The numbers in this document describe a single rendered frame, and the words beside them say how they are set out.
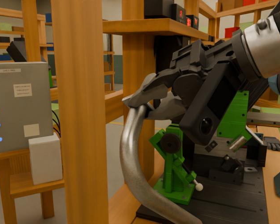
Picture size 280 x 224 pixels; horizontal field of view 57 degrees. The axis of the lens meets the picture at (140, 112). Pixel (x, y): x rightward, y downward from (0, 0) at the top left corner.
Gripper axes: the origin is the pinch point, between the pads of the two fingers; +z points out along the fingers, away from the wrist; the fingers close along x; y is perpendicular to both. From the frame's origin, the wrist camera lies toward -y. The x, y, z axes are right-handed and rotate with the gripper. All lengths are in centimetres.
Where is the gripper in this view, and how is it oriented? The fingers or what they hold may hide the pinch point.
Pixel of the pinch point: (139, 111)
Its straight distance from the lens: 46.2
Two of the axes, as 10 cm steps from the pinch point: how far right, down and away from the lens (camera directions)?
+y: 1.8, -7.2, 6.7
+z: -7.7, 3.2, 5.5
